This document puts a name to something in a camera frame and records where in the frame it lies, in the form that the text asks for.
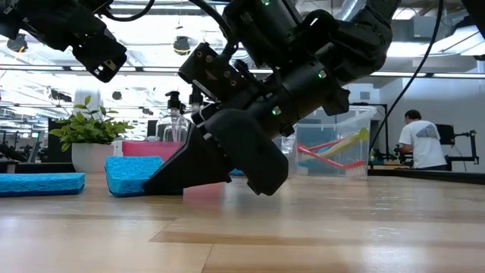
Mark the round black ceiling fixture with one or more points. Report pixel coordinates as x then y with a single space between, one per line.
17 43
182 45

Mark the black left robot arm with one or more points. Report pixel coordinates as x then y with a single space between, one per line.
45 19

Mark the clear soap pump bottle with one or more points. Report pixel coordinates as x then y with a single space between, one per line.
174 100
196 100

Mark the yellow-green dish brush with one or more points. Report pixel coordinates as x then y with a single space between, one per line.
356 138

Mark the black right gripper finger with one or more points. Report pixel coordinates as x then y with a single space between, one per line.
254 155
189 170

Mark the silver ventilation duct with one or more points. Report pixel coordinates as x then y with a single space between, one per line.
350 9

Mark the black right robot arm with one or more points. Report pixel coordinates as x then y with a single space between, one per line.
360 38

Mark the green plant in white pot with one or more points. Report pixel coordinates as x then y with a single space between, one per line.
91 157

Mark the thin red dish brush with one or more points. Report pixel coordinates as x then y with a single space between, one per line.
326 159

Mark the dark blue scrub sponge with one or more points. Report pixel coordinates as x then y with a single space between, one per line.
236 173

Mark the person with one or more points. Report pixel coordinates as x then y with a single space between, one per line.
422 144

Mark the black monitor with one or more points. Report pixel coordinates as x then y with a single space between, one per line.
151 130

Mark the light blue sponge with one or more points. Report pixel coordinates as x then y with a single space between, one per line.
129 174
38 184

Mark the large clear plastic bin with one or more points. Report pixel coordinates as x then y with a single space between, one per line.
356 121

